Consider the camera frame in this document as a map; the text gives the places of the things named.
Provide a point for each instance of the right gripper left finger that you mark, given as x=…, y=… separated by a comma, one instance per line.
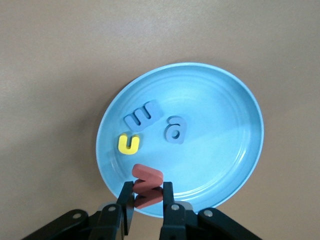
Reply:
x=110, y=220

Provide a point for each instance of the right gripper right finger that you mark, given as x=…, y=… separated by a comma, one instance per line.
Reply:
x=178, y=220

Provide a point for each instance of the red letter w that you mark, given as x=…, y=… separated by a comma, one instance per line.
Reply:
x=147, y=175

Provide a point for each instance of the yellow letter u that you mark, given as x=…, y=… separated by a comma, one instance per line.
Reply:
x=128, y=147

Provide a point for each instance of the blue lowercase letter q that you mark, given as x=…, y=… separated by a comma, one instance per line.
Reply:
x=175, y=138

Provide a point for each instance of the blue letter m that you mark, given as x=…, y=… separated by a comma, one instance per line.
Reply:
x=142, y=120

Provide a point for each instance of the blue plate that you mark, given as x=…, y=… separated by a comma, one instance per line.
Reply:
x=212, y=137

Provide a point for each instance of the brown table cover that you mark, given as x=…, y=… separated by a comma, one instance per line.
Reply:
x=50, y=75

